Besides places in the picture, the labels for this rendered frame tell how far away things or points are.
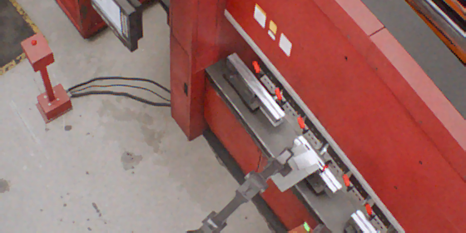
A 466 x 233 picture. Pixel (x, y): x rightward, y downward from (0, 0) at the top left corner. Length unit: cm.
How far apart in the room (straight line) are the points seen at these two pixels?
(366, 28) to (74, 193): 276
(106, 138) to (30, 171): 64
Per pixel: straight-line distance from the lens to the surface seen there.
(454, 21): 505
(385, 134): 303
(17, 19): 573
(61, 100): 508
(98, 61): 536
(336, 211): 391
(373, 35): 275
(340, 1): 281
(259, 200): 476
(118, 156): 494
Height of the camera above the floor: 444
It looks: 60 degrees down
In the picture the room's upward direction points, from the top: 7 degrees clockwise
